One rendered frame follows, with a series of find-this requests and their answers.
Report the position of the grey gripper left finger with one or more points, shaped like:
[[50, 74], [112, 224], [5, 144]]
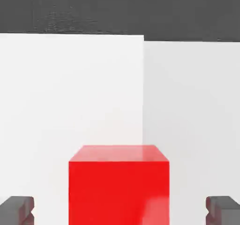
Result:
[[15, 211]]

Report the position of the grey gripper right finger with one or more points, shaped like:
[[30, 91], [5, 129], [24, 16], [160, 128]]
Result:
[[225, 211]]

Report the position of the small red cube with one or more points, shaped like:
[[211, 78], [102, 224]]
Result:
[[119, 191]]

